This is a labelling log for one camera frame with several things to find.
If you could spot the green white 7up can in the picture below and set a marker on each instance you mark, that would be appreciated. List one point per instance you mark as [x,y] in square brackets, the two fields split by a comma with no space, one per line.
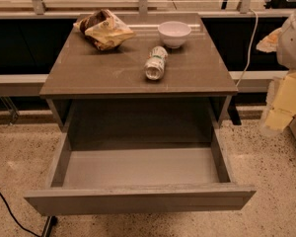
[155,65]

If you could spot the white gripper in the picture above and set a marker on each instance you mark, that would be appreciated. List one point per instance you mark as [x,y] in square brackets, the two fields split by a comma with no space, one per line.
[293,44]

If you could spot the crumpled yellow brown chip bag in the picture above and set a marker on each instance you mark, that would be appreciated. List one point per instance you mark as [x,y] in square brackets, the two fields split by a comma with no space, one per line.
[104,29]

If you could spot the white ceramic bowl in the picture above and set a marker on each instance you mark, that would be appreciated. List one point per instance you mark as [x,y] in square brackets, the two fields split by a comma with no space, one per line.
[173,34]

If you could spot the grey cabinet with tabletop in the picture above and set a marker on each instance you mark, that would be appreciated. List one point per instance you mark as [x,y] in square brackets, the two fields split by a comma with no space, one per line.
[193,70]

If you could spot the open grey top drawer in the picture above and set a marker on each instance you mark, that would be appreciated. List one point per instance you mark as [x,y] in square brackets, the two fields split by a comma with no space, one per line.
[109,164]

